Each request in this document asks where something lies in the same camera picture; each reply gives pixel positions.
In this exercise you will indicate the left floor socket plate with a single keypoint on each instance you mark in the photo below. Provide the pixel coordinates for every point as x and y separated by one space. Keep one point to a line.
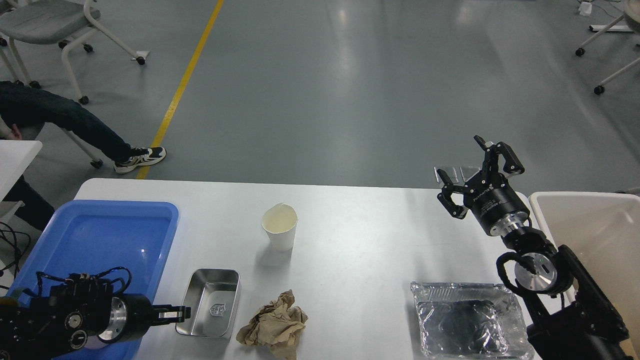
451 173

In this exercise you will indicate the white power adapter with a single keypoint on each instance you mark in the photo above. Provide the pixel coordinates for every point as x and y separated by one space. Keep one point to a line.
585 8

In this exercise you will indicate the white plastic bin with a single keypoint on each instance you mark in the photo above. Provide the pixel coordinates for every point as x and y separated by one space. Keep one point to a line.
603 230

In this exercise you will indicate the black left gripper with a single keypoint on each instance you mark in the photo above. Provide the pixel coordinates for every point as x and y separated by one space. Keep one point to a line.
131 316

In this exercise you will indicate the stainless steel rectangular dish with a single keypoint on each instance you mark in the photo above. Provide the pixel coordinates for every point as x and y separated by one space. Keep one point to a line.
212 296

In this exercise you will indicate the floor socket plate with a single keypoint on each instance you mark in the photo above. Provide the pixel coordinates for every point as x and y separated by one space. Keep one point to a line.
451 173
467 172

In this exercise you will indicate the white paper cup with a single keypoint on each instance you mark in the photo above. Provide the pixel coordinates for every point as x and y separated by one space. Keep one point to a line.
280 224

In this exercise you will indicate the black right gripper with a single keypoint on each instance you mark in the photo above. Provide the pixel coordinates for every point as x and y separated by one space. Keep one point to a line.
494 204

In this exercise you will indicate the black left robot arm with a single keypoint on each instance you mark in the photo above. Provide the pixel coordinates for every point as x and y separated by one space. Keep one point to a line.
62 315

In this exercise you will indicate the aluminium foil container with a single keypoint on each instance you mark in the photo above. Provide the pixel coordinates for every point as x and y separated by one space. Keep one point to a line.
470 321

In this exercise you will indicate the white side table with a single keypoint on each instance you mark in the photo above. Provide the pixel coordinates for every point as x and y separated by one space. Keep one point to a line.
15 157

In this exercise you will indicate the right floor socket plate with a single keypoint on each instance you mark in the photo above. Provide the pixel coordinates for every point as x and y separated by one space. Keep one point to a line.
467 172

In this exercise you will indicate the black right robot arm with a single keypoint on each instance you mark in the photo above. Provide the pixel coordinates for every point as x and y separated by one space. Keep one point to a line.
572 318

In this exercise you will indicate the grey office chair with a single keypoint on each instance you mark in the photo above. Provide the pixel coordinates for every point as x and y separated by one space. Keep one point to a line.
46 22

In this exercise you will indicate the blue plastic tray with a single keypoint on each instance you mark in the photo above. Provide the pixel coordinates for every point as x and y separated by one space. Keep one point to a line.
92 236

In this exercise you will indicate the crumpled brown paper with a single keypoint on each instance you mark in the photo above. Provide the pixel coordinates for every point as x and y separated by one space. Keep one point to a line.
277 326

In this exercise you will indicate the person in dark trousers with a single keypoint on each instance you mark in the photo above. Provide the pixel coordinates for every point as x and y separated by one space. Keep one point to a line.
22 107

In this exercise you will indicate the dark blue home mug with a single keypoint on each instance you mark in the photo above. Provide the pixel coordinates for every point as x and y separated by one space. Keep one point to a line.
8 304

